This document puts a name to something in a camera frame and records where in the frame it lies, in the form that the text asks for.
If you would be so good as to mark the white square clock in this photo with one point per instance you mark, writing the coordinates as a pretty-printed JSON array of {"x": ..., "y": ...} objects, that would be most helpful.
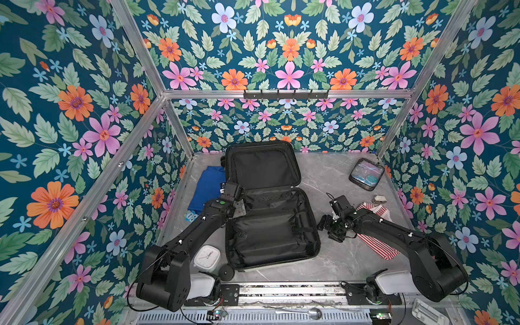
[{"x": 207, "y": 258}]

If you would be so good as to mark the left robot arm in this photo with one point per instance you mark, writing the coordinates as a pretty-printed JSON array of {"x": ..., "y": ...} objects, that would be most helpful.
[{"x": 164, "y": 277}]

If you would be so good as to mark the blue cloth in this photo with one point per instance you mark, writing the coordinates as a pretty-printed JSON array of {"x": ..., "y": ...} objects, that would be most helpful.
[{"x": 207, "y": 188}]

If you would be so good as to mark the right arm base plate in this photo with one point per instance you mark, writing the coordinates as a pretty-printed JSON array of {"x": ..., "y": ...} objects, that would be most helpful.
[{"x": 358, "y": 294}]

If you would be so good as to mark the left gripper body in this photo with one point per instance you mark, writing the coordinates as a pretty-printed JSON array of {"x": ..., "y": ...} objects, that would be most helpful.
[{"x": 240, "y": 208}]

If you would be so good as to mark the black suitcase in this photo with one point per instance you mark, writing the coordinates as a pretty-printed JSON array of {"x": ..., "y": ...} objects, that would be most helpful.
[{"x": 277, "y": 225}]

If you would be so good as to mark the clear toiletry pouch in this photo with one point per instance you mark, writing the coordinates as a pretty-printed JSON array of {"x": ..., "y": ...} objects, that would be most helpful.
[{"x": 366, "y": 174}]

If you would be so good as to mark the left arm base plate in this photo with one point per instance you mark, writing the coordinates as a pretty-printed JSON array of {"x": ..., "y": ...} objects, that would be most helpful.
[{"x": 228, "y": 294}]

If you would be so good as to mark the small blue patterned box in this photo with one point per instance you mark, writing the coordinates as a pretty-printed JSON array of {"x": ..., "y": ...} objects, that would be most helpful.
[{"x": 191, "y": 216}]

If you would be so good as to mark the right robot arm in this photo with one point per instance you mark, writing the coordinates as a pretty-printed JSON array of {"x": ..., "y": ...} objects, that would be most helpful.
[{"x": 435, "y": 270}]

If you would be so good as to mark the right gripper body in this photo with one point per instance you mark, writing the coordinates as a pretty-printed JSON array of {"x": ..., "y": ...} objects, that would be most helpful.
[{"x": 334, "y": 226}]

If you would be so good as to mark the small grey white object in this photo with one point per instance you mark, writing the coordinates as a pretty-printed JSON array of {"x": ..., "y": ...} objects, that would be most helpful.
[{"x": 379, "y": 199}]

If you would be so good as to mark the red white striped shirt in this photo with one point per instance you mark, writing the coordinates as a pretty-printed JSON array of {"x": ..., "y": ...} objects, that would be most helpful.
[{"x": 374, "y": 235}]

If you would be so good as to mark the metal spoon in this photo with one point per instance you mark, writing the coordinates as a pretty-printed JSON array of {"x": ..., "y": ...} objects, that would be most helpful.
[{"x": 313, "y": 313}]

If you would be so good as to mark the black hook rail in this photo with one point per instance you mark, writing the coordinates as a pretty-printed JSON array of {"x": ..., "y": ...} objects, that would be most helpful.
[{"x": 296, "y": 94}]

